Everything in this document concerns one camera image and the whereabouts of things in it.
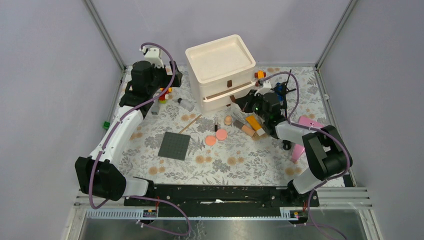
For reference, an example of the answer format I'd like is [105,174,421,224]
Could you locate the green small cube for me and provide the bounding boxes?
[102,121,110,130]

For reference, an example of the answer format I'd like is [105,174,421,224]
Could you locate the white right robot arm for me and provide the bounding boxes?
[232,90,353,206]

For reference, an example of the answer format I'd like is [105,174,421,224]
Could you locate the beige foundation bottle grey cap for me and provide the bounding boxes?
[233,119,258,138]

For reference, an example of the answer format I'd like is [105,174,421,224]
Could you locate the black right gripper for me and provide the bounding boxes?
[235,89,269,122]

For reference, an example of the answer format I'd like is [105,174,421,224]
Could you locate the gold thin makeup pencil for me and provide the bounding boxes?
[178,114,202,134]

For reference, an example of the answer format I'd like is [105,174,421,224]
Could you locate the yellow red toy brick car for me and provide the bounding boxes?
[254,70,267,80]

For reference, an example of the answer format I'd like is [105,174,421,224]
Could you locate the clear black mascara tube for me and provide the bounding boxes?
[214,116,219,132]

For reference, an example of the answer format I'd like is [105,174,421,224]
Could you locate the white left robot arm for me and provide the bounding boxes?
[75,60,183,206]

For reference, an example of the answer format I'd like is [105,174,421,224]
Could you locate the white drawer organizer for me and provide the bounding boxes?
[185,34,256,114]

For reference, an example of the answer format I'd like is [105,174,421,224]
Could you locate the blue toy brick car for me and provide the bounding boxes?
[275,82,286,96]

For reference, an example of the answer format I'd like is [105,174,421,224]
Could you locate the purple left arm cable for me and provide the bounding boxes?
[87,42,193,236]

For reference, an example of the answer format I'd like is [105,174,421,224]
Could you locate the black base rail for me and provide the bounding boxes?
[124,184,320,218]

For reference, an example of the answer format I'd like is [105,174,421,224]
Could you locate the beige makeup sponge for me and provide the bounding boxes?
[223,115,233,126]

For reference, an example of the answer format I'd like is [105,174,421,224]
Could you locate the red green white brick toy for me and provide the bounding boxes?
[158,87,173,104]

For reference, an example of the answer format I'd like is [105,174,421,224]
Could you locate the pink plastic scoop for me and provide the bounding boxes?
[290,115,324,164]

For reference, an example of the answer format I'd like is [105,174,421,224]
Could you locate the grey brick pillar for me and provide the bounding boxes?
[150,101,161,116]

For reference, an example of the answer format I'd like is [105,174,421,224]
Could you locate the pink round makeup puff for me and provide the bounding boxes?
[215,129,228,141]

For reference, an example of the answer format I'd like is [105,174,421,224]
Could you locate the dark grey brick baseplate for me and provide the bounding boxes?
[158,131,191,161]

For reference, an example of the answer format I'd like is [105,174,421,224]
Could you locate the orange round makeup puff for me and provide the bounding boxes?
[204,135,217,146]

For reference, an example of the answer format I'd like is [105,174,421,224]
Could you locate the orange white cream tube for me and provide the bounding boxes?
[245,115,266,136]

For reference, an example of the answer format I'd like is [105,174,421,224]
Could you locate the clear bottle black cap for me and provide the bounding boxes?
[177,98,195,112]

